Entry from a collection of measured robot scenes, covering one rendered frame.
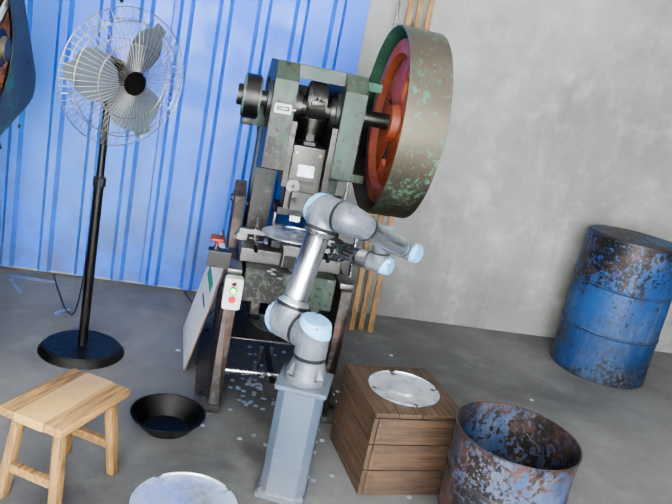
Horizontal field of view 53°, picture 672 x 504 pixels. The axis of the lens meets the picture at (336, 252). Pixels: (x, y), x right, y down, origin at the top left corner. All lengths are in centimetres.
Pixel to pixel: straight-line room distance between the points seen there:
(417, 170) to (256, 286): 83
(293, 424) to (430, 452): 58
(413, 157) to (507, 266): 215
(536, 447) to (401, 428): 49
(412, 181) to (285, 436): 110
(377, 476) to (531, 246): 247
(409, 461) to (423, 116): 132
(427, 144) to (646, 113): 247
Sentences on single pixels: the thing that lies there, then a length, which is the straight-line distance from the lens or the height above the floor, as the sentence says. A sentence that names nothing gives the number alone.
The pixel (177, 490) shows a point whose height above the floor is 31.
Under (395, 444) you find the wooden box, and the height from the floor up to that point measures 22.
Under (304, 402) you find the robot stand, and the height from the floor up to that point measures 40.
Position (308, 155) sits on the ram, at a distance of 294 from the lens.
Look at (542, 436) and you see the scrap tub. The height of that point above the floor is 41.
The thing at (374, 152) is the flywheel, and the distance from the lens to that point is 331.
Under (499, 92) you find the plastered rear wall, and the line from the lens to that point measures 445.
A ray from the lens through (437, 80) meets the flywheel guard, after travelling 274.
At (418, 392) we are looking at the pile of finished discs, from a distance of 277.
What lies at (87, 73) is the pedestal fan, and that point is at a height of 130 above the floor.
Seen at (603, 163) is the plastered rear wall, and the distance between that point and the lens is 483.
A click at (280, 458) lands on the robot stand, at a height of 17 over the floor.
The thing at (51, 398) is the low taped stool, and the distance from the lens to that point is 241.
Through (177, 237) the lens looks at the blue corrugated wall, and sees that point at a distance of 426.
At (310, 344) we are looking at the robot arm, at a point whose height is 61.
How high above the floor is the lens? 152
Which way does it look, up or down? 15 degrees down
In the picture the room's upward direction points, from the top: 12 degrees clockwise
